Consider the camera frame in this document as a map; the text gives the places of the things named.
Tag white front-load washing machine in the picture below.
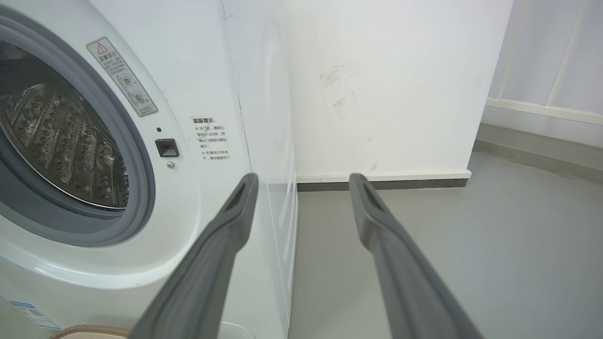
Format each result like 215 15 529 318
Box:
0 0 299 339

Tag white window frame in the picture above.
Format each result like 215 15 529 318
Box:
481 0 603 147

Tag stainless steel washing machine drum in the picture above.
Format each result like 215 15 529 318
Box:
0 40 130 210

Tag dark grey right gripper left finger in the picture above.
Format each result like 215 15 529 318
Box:
130 173 260 339

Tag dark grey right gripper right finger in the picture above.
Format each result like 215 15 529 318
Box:
349 173 484 339

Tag grey rubber door seal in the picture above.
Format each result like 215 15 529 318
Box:
0 5 156 248

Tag cream perforated laundry basket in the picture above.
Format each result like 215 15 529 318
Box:
49 324 133 339

